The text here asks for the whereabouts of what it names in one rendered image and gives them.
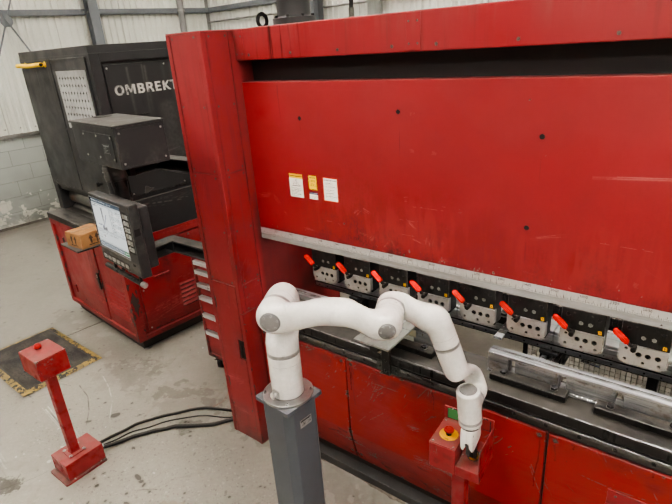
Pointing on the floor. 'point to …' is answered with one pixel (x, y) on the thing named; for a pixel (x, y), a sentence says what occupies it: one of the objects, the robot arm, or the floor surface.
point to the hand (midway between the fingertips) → (472, 452)
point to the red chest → (207, 309)
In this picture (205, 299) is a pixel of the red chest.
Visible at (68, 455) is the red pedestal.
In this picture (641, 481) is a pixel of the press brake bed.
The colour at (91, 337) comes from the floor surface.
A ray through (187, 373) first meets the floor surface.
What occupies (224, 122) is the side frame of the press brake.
